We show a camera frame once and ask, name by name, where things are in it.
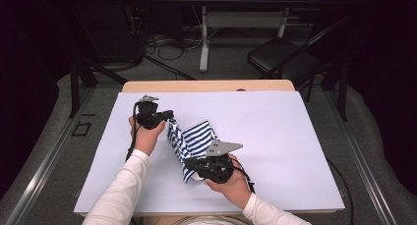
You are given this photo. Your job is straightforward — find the white metal frame desk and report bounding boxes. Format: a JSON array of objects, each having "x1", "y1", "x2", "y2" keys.
[{"x1": 181, "y1": 0, "x2": 329, "y2": 73}]

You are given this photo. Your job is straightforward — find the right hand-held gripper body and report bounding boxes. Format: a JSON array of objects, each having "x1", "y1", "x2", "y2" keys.
[{"x1": 196, "y1": 140, "x2": 244, "y2": 184}]

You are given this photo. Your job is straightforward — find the pale lavender table mat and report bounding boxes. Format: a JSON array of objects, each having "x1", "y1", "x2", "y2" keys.
[{"x1": 73, "y1": 90, "x2": 346, "y2": 214}]

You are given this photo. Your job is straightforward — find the aluminium floor rail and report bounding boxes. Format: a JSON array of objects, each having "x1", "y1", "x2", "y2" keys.
[
  {"x1": 4, "y1": 86, "x2": 96, "y2": 225},
  {"x1": 323, "y1": 90, "x2": 398, "y2": 225}
]

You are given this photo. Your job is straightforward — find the thick black floor cable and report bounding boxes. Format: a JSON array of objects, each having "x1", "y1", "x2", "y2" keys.
[{"x1": 144, "y1": 54, "x2": 198, "y2": 82}]

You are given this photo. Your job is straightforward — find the person's right hand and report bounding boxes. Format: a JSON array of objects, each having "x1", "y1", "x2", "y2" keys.
[{"x1": 205, "y1": 153, "x2": 252, "y2": 210}]

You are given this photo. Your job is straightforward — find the blue white striped polo shirt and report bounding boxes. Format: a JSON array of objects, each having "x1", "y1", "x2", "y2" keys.
[{"x1": 166, "y1": 118, "x2": 219, "y2": 184}]

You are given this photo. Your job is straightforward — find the looped black floor cable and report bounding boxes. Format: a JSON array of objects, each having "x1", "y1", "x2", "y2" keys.
[{"x1": 145, "y1": 32, "x2": 205, "y2": 61}]

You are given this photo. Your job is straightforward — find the thin black cable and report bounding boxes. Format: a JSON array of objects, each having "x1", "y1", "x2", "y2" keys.
[{"x1": 326, "y1": 157, "x2": 356, "y2": 225}]

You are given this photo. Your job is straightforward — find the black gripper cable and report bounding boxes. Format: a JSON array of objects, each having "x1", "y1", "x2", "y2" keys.
[
  {"x1": 231, "y1": 157, "x2": 257, "y2": 195},
  {"x1": 125, "y1": 101, "x2": 141, "y2": 162}
]

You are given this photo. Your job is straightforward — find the black folding chair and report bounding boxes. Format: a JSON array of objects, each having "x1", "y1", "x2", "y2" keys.
[{"x1": 246, "y1": 17, "x2": 350, "y2": 103}]

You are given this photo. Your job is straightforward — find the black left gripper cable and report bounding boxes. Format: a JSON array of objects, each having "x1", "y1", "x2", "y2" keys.
[{"x1": 125, "y1": 101, "x2": 141, "y2": 162}]

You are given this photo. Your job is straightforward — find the person's torso white clothing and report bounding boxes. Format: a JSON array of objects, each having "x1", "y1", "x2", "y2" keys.
[{"x1": 173, "y1": 214, "x2": 251, "y2": 225}]

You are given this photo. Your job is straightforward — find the black metal stand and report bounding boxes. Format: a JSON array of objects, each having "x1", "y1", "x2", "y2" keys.
[
  {"x1": 323, "y1": 59, "x2": 349, "y2": 123},
  {"x1": 68, "y1": 57, "x2": 130, "y2": 119}
]

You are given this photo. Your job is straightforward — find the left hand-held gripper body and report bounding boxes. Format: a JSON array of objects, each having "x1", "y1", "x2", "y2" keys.
[{"x1": 135, "y1": 94, "x2": 165, "y2": 131}]

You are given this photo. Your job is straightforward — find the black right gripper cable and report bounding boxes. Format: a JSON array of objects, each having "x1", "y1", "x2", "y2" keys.
[{"x1": 231, "y1": 157, "x2": 257, "y2": 195}]

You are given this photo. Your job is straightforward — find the person's left hand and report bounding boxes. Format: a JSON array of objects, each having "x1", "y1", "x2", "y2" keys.
[{"x1": 128, "y1": 115, "x2": 166, "y2": 156}]

